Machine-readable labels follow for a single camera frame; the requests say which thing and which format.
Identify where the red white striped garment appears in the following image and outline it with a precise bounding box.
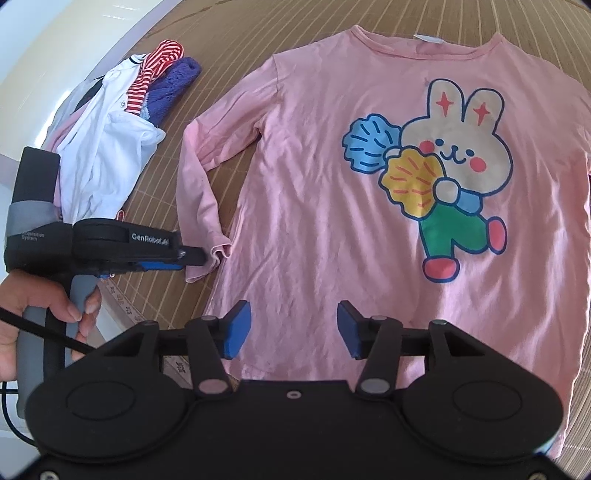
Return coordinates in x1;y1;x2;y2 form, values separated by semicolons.
124;41;186;119

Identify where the thin black cable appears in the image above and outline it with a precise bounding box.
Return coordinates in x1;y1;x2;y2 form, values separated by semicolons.
0;381;37;446

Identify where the pale pink garment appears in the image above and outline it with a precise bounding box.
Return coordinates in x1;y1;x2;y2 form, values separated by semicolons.
44;105;95;155

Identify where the pink rabbit print shirt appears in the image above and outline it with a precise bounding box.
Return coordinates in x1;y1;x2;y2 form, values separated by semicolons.
178;24;591;462

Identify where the purple knit garment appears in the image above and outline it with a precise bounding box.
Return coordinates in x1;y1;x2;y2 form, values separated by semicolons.
140;56;203;127

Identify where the person's left hand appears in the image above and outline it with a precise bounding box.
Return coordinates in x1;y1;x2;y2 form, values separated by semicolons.
0;268;103;383

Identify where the measuring tape strip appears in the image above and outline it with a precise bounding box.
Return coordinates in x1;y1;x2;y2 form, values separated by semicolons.
102;279;190;386

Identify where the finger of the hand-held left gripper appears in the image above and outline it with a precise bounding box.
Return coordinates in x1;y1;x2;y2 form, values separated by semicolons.
178;246;208;269
131;260;186;274

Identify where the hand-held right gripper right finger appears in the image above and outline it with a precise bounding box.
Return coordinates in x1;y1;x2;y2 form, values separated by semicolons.
337;300;497;398

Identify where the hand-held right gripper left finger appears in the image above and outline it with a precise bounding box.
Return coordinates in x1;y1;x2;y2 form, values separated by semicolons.
99;300;252;398

